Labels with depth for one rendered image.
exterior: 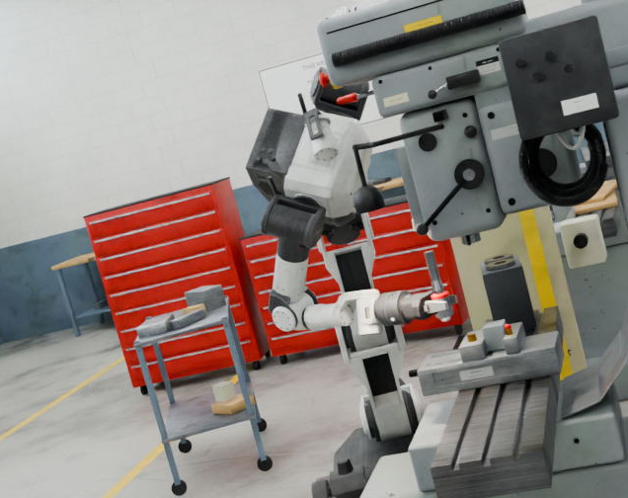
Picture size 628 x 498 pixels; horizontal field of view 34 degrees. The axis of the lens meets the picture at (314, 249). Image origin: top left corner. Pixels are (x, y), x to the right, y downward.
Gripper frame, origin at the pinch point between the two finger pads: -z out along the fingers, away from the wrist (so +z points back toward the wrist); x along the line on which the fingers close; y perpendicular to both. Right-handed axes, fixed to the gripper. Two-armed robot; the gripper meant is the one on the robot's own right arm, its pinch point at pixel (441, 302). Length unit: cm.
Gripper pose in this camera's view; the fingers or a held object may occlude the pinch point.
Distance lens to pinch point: 266.9
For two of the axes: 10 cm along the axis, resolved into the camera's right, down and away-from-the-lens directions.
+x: 5.8, -2.5, 7.8
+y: 2.5, 9.6, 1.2
